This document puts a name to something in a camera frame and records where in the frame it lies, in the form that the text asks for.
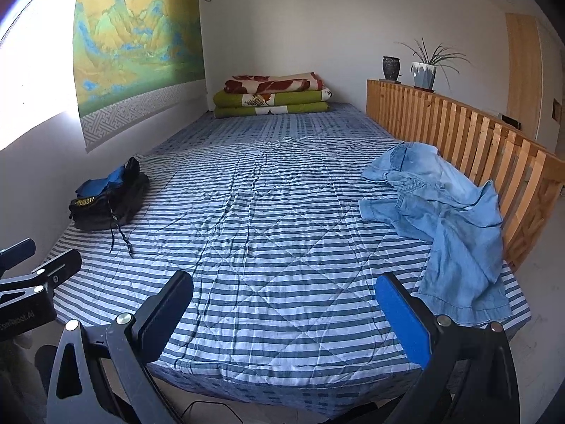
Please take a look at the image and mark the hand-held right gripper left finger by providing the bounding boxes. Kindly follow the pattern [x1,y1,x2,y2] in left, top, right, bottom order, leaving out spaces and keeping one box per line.
[46,270,194,424]

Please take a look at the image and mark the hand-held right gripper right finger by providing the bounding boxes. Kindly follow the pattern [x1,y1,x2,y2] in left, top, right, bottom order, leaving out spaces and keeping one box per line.
[374,272,522,424]

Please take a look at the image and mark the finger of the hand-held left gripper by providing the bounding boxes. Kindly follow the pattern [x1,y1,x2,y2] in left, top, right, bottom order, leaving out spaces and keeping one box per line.
[33,248,82,294]
[0,238,36,270]

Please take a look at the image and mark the light blue jeans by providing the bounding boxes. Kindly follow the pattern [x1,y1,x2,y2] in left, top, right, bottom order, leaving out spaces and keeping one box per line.
[358,142,513,325]

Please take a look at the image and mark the folded black and blue clothes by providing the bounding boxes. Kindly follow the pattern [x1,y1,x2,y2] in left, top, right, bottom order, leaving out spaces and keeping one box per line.
[68,194,134,258]

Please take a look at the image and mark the blue ribbed garment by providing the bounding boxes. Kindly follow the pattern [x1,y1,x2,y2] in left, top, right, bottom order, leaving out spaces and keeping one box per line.
[74,165,128,199]

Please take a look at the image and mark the dark grey folded garment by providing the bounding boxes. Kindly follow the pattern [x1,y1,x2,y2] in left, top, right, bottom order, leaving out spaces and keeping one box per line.
[106,157,151,226]

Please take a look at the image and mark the blue white striped quilt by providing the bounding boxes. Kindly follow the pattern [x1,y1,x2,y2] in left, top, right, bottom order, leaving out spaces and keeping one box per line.
[52,136,530,385]

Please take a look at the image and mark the blue checked bed sheet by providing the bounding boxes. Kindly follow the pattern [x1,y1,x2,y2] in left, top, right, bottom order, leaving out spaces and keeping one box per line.
[141,101,446,407]

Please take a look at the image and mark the green folded quilt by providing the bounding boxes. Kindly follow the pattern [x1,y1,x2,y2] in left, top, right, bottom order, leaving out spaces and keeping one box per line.
[214,101,331,118]
[213,88,333,107]

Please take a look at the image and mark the red floral folded blanket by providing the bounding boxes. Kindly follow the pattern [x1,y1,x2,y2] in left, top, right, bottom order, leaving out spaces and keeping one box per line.
[224,72,325,94]

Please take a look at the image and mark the dark ceramic vase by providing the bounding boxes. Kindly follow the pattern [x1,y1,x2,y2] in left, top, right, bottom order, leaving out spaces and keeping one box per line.
[382,56,402,83]

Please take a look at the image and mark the wooden door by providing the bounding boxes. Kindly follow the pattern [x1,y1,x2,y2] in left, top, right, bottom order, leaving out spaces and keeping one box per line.
[505,12,543,142]

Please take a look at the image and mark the black floor cable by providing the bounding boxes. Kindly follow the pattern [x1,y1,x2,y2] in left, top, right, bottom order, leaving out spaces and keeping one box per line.
[183,399,250,412]

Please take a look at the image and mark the wooden slatted bed rail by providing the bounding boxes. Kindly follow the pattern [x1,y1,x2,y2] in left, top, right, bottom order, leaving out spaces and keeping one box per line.
[366,78,565,270]

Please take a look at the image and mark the landscape wall scroll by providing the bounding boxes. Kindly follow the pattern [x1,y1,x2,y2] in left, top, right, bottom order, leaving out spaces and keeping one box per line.
[73,0,207,153]

